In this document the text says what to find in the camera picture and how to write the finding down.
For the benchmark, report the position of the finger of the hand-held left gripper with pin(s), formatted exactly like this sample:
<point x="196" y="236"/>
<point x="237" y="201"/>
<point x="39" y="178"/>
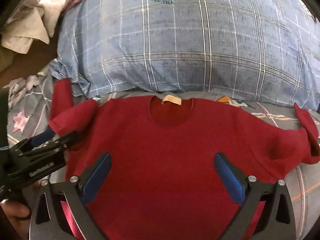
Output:
<point x="43" y="137"/>
<point x="65" y="141"/>

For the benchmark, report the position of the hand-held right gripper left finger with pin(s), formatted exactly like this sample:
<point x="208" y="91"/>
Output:
<point x="98" y="176"/>

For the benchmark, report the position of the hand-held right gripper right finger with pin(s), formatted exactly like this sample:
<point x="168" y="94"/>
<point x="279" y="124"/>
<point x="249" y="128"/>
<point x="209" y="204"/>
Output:
<point x="228" y="177"/>

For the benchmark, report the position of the red sweater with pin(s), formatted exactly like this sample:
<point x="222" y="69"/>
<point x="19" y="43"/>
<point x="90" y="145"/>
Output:
<point x="165" y="155"/>

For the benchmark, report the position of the person's left hand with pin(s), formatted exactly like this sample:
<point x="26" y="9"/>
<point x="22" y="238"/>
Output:
<point x="13" y="215"/>

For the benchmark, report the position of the grey star print bedsheet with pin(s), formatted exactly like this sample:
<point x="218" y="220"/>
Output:
<point x="23" y="112"/>

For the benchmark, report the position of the olive cloth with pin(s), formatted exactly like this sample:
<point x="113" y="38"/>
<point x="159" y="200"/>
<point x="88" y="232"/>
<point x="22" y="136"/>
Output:
<point x="5" y="58"/>

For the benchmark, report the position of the white crumpled cloth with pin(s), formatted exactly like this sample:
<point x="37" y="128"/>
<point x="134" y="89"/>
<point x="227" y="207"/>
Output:
<point x="30" y="30"/>

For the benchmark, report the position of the blue plaid pillow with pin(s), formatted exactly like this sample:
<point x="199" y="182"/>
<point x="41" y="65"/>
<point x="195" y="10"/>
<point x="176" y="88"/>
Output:
<point x="180" y="42"/>

